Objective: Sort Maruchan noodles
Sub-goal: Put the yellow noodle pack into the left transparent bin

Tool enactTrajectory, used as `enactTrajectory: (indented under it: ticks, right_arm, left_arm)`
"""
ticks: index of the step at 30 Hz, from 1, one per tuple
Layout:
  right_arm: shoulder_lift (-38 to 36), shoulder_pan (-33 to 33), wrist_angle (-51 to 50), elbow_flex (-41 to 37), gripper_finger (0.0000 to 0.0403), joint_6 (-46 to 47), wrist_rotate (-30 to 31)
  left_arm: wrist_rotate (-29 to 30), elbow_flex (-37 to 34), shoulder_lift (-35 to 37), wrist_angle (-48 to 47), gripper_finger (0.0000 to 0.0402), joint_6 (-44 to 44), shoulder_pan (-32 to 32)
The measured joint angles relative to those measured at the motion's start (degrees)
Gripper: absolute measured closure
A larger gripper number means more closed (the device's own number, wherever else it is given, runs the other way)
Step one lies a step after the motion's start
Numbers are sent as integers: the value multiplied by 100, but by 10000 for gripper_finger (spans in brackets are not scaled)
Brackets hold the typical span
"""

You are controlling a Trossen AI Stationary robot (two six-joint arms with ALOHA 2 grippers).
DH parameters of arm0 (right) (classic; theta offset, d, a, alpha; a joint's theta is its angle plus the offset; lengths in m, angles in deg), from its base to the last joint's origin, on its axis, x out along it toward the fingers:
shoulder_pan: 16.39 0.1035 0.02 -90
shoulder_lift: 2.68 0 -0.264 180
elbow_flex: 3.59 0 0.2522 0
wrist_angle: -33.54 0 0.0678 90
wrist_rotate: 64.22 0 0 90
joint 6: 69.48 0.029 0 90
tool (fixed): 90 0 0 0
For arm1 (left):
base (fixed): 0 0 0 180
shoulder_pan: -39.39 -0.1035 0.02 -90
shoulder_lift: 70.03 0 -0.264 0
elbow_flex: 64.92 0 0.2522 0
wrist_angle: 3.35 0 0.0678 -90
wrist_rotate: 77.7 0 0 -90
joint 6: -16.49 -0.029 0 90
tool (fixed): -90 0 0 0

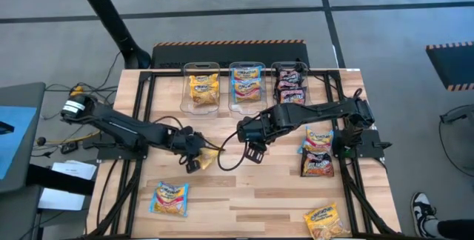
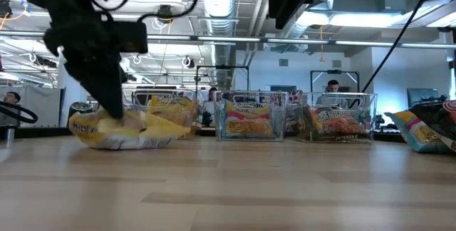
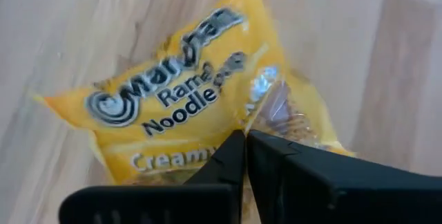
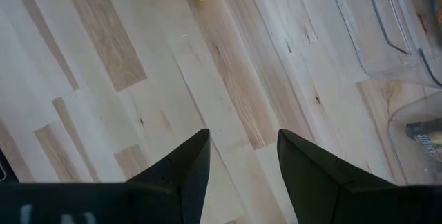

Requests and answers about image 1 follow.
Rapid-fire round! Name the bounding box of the white paper sheet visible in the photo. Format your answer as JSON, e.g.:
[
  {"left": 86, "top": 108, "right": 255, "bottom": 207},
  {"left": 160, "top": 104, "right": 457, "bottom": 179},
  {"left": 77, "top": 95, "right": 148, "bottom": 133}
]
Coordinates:
[{"left": 38, "top": 160, "right": 98, "bottom": 211}]

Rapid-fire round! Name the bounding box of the clear plastic bin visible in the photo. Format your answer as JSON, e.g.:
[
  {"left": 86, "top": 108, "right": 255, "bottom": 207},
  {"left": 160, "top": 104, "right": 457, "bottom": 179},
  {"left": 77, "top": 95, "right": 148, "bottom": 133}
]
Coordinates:
[
  {"left": 269, "top": 61, "right": 311, "bottom": 106},
  {"left": 227, "top": 61, "right": 268, "bottom": 119},
  {"left": 179, "top": 61, "right": 222, "bottom": 117}
]

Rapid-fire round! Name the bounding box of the blue sheet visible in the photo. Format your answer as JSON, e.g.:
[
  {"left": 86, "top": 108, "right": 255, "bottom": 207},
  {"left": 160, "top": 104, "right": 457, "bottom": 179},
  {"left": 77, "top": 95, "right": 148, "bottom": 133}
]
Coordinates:
[{"left": 0, "top": 105, "right": 38, "bottom": 181}]

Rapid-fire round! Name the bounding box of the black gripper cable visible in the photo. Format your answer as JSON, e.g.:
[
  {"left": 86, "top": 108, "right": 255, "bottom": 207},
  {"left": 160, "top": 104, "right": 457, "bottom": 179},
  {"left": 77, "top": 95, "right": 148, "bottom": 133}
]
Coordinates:
[
  {"left": 216, "top": 130, "right": 250, "bottom": 172},
  {"left": 153, "top": 115, "right": 225, "bottom": 152}
]

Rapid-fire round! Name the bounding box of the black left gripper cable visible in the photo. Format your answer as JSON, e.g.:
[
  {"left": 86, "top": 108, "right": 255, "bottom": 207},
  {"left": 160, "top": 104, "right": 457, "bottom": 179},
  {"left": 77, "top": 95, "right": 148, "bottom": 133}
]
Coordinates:
[{"left": 153, "top": 115, "right": 225, "bottom": 152}]

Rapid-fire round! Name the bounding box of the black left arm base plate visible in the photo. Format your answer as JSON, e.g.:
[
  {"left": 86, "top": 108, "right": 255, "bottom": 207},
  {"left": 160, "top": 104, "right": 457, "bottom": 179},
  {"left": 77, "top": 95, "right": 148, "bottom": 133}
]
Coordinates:
[{"left": 96, "top": 136, "right": 151, "bottom": 161}]

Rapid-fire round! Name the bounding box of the person's leg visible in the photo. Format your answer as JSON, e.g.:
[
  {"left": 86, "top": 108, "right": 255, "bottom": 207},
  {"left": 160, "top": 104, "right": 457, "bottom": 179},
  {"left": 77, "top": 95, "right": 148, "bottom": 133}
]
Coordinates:
[{"left": 425, "top": 217, "right": 474, "bottom": 240}]

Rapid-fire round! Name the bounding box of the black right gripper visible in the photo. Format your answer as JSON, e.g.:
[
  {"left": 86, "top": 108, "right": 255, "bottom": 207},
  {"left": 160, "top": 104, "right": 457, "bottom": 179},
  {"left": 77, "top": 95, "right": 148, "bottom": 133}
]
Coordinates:
[{"left": 237, "top": 113, "right": 277, "bottom": 164}]

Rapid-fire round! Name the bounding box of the yellow floor cable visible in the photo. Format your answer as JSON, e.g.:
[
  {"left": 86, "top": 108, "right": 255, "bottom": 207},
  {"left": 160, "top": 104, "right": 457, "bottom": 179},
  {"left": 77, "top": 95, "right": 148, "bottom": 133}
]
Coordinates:
[{"left": 46, "top": 130, "right": 101, "bottom": 145}]

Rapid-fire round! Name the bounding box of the thick black pole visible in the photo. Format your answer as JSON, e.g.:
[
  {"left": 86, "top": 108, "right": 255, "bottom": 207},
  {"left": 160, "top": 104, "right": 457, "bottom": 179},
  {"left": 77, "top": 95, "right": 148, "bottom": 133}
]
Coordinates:
[{"left": 70, "top": 0, "right": 152, "bottom": 70}]

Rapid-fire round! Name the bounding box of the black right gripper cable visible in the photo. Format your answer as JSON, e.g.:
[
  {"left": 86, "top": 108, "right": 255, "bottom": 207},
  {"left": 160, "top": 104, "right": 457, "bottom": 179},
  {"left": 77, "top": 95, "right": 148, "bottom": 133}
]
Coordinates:
[{"left": 216, "top": 130, "right": 250, "bottom": 172}]

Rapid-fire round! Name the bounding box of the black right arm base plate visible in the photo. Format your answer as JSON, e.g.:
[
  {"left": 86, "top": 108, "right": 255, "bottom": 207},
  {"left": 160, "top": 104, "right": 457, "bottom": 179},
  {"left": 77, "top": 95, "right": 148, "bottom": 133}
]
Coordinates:
[{"left": 331, "top": 128, "right": 393, "bottom": 159}]

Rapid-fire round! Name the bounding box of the black flat bar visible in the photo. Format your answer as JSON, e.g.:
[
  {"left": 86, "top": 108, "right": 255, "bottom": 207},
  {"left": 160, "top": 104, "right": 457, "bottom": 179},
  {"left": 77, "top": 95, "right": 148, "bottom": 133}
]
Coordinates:
[{"left": 24, "top": 164, "right": 96, "bottom": 197}]

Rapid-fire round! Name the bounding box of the yellow Maruchan chicken noodle pack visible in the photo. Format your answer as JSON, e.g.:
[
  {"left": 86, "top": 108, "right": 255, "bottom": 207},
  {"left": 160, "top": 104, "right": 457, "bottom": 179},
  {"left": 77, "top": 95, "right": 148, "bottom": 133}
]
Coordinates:
[
  {"left": 196, "top": 147, "right": 221, "bottom": 170},
  {"left": 188, "top": 73, "right": 219, "bottom": 90},
  {"left": 190, "top": 83, "right": 221, "bottom": 108},
  {"left": 303, "top": 202, "right": 351, "bottom": 240}
]

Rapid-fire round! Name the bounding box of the black hazard-striped floor mat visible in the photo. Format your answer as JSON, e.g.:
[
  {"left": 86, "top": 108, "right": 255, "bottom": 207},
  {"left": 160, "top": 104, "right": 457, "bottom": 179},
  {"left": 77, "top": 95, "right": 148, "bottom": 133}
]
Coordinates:
[
  {"left": 424, "top": 41, "right": 474, "bottom": 92},
  {"left": 151, "top": 39, "right": 310, "bottom": 70}
]

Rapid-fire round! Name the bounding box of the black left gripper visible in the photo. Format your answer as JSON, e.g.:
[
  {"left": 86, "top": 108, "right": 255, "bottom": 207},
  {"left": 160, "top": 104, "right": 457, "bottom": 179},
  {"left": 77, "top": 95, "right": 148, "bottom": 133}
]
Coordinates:
[{"left": 170, "top": 125, "right": 207, "bottom": 175}]

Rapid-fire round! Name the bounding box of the person's shoe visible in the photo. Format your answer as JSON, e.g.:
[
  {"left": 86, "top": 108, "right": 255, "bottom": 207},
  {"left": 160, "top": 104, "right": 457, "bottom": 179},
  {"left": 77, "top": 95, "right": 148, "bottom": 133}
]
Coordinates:
[{"left": 410, "top": 191, "right": 438, "bottom": 239}]

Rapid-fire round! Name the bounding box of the blue Maruchan beef noodle pack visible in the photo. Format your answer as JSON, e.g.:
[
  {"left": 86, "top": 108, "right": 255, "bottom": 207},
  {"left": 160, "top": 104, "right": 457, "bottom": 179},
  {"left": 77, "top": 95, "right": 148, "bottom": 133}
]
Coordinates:
[
  {"left": 232, "top": 66, "right": 262, "bottom": 82},
  {"left": 297, "top": 126, "right": 335, "bottom": 155},
  {"left": 149, "top": 181, "right": 190, "bottom": 218},
  {"left": 231, "top": 79, "right": 263, "bottom": 104}
]

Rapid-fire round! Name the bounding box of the small black box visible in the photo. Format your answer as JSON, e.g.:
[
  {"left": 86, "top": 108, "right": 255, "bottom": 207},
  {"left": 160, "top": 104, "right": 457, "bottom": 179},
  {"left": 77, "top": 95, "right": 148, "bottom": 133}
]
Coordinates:
[{"left": 61, "top": 141, "right": 79, "bottom": 155}]

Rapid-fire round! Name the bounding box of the black aluminium table frame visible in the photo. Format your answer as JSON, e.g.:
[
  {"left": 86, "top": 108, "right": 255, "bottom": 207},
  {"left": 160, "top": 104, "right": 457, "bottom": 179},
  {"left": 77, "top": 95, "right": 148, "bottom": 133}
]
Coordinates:
[{"left": 87, "top": 67, "right": 404, "bottom": 240}]

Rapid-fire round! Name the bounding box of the grey side desk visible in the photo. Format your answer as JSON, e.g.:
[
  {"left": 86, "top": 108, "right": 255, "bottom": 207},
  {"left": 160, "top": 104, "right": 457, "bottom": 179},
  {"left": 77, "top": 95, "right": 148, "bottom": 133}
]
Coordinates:
[{"left": 0, "top": 81, "right": 47, "bottom": 240}]

